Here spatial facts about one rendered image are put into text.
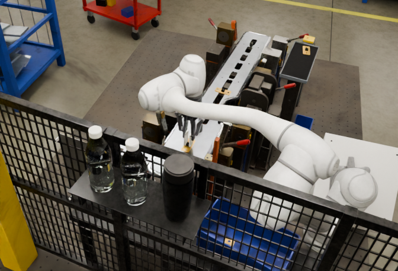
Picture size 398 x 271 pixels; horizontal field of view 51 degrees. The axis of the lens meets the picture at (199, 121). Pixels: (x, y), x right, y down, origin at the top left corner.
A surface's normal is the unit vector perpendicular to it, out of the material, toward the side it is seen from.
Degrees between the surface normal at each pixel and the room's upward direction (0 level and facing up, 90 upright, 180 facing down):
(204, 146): 0
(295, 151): 34
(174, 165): 0
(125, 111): 0
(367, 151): 45
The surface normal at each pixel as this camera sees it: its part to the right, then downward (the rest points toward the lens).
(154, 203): 0.06, -0.75
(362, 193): -0.07, -0.19
